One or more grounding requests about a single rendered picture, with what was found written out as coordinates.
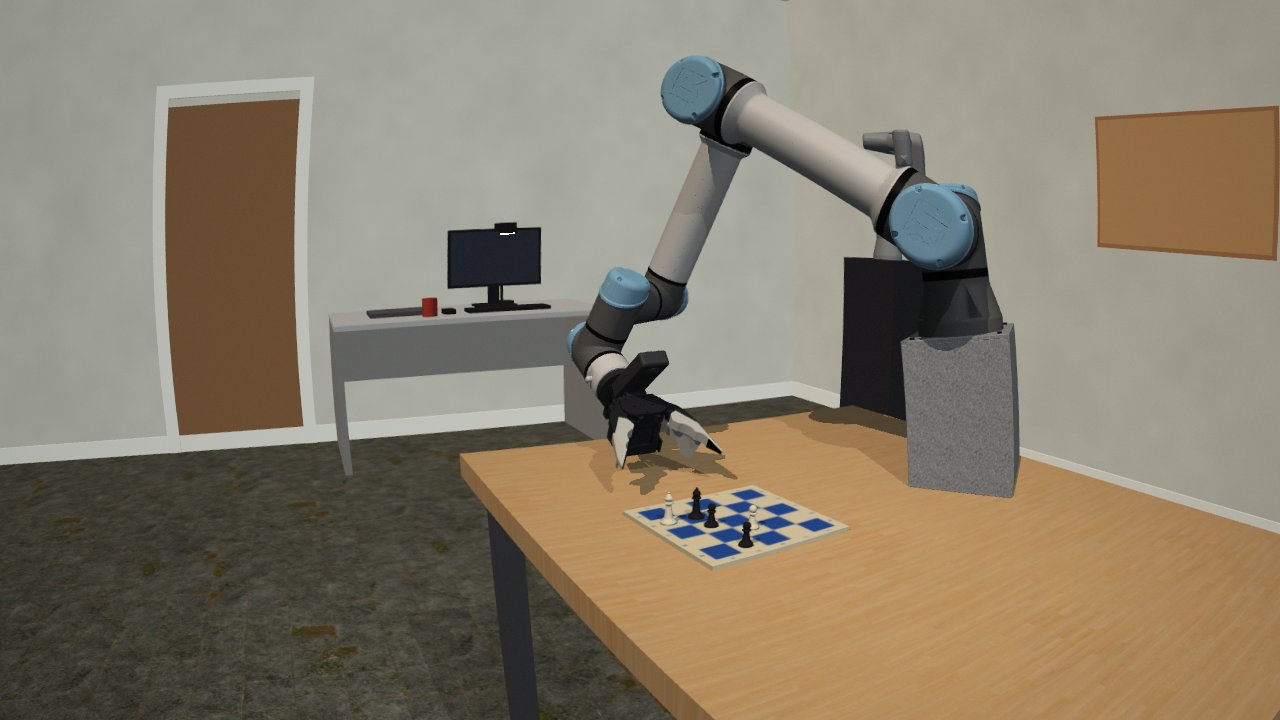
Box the blue and cream chessboard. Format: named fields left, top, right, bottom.
left=623, top=486, right=849, bottom=571

